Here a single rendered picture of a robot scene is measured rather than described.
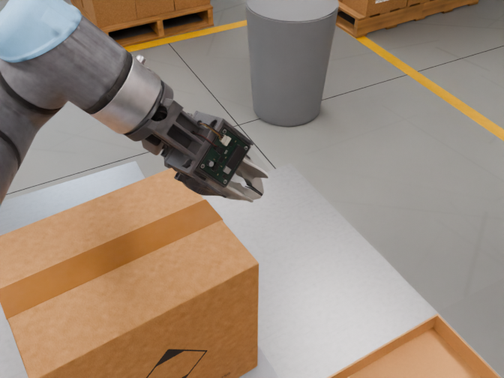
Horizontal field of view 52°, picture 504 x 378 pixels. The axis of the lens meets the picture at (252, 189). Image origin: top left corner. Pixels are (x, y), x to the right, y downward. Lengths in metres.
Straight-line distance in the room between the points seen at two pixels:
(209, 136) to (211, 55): 2.99
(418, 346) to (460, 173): 1.81
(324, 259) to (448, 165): 1.75
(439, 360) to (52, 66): 0.77
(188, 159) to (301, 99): 2.20
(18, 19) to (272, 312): 0.69
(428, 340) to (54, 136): 2.35
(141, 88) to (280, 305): 0.59
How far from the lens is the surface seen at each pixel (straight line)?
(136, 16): 3.74
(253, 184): 0.67
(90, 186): 1.28
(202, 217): 0.74
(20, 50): 0.50
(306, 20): 2.51
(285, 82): 2.67
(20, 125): 0.54
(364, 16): 3.79
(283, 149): 2.68
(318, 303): 1.01
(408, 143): 2.84
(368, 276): 1.06
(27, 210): 1.27
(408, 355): 0.98
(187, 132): 0.54
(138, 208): 0.77
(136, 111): 0.53
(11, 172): 0.51
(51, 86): 0.52
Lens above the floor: 1.65
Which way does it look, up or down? 42 degrees down
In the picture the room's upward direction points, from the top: straight up
